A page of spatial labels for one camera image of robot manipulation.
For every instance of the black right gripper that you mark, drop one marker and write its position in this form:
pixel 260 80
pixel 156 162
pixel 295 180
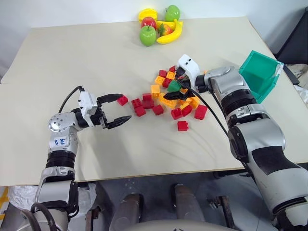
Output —
pixel 180 72

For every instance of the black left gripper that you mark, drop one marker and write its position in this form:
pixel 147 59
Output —
pixel 100 118

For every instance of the green toy block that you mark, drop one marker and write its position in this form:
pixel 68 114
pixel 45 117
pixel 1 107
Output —
pixel 173 86

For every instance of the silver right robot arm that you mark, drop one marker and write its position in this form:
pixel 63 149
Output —
pixel 255 134

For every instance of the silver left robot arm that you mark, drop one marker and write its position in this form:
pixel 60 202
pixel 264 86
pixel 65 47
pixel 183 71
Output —
pixel 60 144

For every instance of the yellow toy block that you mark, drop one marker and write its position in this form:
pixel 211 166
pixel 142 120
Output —
pixel 155 95
pixel 195 102
pixel 155 88

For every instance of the dark red toy block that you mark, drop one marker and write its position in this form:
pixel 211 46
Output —
pixel 148 104

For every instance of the teal plastic bin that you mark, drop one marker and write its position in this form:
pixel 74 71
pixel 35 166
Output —
pixel 258 74

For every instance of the red orange toy fruit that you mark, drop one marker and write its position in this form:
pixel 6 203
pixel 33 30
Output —
pixel 165 29

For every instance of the green toy apple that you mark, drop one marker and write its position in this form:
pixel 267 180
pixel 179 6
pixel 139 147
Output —
pixel 147 36
pixel 172 13

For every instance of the red toy apple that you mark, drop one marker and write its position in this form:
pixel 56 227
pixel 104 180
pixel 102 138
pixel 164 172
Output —
pixel 148 22

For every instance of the yellow toy starfruit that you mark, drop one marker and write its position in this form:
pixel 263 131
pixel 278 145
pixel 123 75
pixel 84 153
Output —
pixel 147 14

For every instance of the white plastic bag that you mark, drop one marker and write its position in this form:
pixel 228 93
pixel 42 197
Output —
pixel 84 197

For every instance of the dark rounded shape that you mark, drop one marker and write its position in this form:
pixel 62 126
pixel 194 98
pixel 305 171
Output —
pixel 127 209
pixel 186 204

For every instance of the black background equipment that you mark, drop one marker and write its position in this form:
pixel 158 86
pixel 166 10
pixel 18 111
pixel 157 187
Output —
pixel 296 41

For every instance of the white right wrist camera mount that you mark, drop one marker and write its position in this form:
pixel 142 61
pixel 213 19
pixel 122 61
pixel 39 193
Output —
pixel 188 65

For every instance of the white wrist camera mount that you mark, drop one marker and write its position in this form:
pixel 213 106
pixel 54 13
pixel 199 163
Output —
pixel 188 65
pixel 87 106

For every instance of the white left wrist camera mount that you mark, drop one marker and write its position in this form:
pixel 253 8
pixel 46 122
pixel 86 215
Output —
pixel 87 106

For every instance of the dark metal table frame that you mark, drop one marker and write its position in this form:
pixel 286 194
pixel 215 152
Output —
pixel 225 207

